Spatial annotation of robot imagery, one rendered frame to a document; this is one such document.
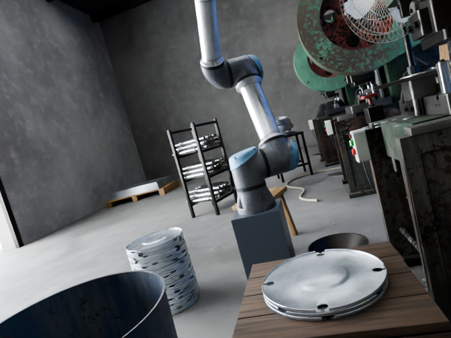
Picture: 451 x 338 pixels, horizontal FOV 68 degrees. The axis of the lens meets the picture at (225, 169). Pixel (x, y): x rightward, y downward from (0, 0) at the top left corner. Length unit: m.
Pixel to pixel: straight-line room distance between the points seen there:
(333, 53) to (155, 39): 6.54
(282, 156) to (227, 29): 7.11
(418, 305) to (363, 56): 2.09
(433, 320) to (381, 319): 0.08
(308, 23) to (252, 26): 5.55
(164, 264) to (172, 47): 7.27
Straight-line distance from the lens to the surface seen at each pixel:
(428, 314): 0.75
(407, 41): 2.24
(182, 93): 8.33
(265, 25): 8.14
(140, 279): 0.93
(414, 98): 1.28
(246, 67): 1.42
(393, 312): 0.76
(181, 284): 1.72
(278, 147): 1.26
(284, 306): 0.77
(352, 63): 2.63
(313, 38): 2.64
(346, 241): 1.94
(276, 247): 1.25
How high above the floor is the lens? 0.76
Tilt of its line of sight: 6 degrees down
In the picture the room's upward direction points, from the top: 15 degrees counter-clockwise
